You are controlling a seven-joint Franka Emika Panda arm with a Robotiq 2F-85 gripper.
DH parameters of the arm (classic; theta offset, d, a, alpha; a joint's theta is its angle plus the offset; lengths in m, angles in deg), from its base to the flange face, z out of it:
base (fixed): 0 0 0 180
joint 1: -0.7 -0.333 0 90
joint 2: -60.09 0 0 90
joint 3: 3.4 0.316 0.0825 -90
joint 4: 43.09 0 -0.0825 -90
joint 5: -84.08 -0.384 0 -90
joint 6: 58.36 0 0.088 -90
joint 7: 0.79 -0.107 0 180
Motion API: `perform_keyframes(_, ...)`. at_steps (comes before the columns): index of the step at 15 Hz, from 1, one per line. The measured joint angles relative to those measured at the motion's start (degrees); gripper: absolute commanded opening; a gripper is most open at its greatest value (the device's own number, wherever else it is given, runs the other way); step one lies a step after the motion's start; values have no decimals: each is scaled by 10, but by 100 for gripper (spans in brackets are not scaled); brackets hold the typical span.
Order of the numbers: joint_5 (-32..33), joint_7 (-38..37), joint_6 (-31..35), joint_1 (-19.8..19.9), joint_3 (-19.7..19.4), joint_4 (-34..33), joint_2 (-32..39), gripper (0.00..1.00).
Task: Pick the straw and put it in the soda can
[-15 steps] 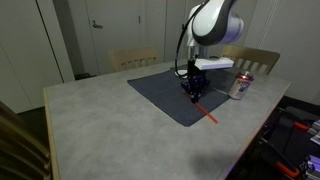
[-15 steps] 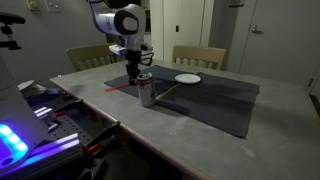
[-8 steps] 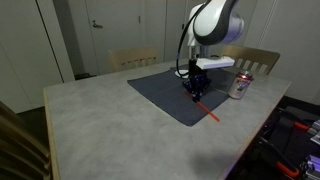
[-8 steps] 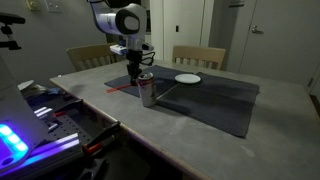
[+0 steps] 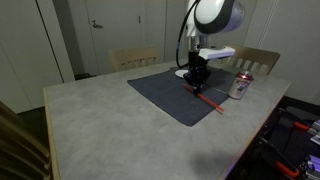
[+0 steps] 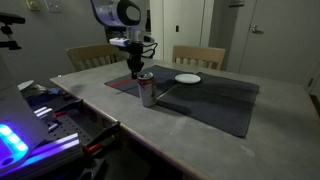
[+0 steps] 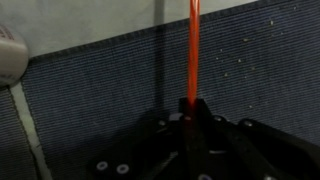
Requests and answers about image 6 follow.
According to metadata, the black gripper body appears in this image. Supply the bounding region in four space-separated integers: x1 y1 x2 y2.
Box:
127 42 145 65

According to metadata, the red drinking straw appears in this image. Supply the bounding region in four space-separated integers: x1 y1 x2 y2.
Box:
107 78 135 89

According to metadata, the white robot base, blue light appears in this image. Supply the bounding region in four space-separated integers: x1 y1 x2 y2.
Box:
0 56 50 176

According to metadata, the silver and red soda can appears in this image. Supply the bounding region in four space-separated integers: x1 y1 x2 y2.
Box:
136 71 157 108

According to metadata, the dark grey placemat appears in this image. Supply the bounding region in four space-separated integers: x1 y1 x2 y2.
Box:
156 71 261 138
103 64 194 99

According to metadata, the light wooden chair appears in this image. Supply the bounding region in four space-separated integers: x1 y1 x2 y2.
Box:
171 45 227 71
65 42 122 73

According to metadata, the small white plate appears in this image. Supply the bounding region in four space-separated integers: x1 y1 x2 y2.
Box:
174 73 202 85

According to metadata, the perforated dark breadboard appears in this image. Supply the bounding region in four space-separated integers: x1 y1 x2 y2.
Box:
43 114 95 146

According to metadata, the silver metal bar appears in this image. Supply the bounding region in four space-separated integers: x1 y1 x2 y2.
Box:
33 105 54 119

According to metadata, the grey door sign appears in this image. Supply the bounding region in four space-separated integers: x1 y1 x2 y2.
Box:
228 0 246 8

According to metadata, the grey door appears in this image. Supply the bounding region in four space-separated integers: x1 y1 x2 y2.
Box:
238 0 320 88

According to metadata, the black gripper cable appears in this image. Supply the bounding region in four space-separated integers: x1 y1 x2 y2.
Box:
141 41 159 61

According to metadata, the black clamp orange handle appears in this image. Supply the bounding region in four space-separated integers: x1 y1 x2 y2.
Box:
82 120 122 156

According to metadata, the black clamp red handle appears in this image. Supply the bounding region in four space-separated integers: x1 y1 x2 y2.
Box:
53 98 84 118

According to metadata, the aluminium extrusion rail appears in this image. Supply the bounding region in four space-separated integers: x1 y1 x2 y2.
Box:
19 132 83 168

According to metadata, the silver door handle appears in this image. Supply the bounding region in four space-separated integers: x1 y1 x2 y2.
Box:
251 24 265 35

